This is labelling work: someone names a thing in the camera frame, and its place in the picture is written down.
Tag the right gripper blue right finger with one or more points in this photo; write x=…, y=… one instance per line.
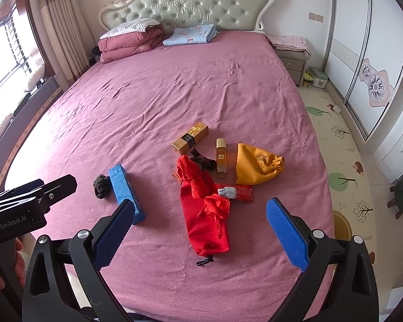
x=291, y=239

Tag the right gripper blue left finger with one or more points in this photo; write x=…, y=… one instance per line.
x=109, y=232

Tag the blue rectangular box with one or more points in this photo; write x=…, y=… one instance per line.
x=123, y=189

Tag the small dark sock ball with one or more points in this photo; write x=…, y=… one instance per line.
x=102, y=186

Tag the red snack wrapper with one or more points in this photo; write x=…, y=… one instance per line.
x=242, y=193

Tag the orange drawstring pouch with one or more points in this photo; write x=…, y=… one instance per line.
x=255, y=166

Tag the red cloth bag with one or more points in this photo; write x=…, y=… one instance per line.
x=205, y=211

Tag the gold L'Oreal bottle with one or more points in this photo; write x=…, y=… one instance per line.
x=221, y=157

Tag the gold L'Oreal box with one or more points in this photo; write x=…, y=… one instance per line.
x=190, y=138

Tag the person's left hand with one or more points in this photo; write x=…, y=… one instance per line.
x=13, y=265

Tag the cartoon floor play mat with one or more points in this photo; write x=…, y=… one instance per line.
x=353, y=209

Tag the pink bed sheet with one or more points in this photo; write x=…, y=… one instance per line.
x=129, y=112

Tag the window with metal bars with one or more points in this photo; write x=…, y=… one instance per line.
x=22, y=65

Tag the small green storage box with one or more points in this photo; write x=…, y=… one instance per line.
x=320, y=79

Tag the grey bedside table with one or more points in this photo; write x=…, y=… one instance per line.
x=295, y=62

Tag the white sliding wardrobe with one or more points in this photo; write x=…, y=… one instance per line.
x=365, y=67

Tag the folded pink quilt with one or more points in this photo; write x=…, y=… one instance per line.
x=118, y=47

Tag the pink cloth on nightstand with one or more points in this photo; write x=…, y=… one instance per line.
x=290, y=43

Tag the beige curtain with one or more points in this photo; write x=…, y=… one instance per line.
x=69, y=35

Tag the striped white pillow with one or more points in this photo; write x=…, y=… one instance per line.
x=138, y=25

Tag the green tufted headboard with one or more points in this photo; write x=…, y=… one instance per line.
x=226, y=15

